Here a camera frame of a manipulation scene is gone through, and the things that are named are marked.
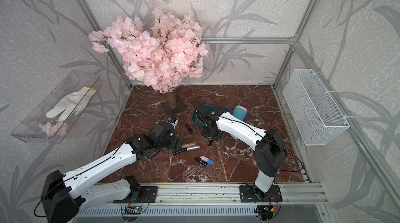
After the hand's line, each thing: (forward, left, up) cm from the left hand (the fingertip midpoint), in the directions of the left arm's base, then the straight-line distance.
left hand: (177, 137), depth 80 cm
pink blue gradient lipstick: (-8, -16, -11) cm, 21 cm away
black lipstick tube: (-8, -12, -11) cm, 18 cm away
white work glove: (+6, +43, +20) cm, 48 cm away
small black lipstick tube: (+12, -4, -12) cm, 17 cm away
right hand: (+2, -16, -2) cm, 16 cm away
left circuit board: (-29, +19, -15) cm, 38 cm away
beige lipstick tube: (+1, -5, -11) cm, 12 cm away
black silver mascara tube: (-2, -4, -11) cm, 12 cm away
